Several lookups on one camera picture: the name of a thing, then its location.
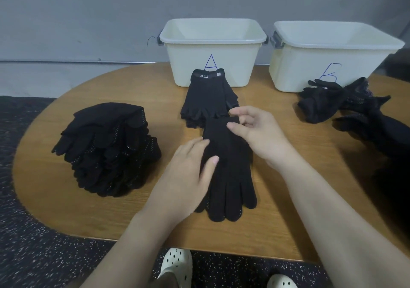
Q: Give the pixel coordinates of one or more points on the person's left white shoe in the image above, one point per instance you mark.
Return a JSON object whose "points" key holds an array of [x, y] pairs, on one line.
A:
{"points": [[176, 265]]}

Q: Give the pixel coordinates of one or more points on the person's left forearm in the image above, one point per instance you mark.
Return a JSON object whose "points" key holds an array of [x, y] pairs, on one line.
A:
{"points": [[134, 259]]}

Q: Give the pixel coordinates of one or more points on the black fingerless glove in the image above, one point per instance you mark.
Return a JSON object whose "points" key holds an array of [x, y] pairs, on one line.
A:
{"points": [[195, 119], [405, 224], [400, 182], [396, 224], [198, 102], [405, 192], [397, 198], [218, 105], [387, 188], [403, 208], [392, 214]]}

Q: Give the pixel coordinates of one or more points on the person's right hand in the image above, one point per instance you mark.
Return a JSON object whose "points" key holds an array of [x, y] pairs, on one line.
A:
{"points": [[266, 137]]}

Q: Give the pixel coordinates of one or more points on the white plastic bin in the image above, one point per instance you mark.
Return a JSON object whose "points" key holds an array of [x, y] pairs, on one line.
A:
{"points": [[294, 73], [186, 67]]}

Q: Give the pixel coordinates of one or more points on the person's right white shoe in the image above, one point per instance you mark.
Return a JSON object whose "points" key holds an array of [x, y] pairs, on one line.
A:
{"points": [[282, 281]]}

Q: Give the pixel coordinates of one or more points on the person's right forearm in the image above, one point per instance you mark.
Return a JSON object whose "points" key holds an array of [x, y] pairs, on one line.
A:
{"points": [[346, 227]]}

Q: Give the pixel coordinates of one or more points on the grey wall pipe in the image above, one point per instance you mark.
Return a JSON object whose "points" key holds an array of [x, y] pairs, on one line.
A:
{"points": [[77, 61]]}

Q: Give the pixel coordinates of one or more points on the person's left hand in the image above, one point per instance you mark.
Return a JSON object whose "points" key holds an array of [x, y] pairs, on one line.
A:
{"points": [[182, 188]]}

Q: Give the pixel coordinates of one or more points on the person's white shoe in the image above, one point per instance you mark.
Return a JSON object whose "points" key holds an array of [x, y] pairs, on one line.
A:
{"points": [[176, 265], [282, 281]]}

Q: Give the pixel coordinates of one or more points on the pile of black gloves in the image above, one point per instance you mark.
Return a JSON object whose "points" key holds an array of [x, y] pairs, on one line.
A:
{"points": [[74, 160], [327, 102]]}

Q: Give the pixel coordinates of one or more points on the stack of black gloves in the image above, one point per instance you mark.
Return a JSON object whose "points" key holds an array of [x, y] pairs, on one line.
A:
{"points": [[64, 147]]}

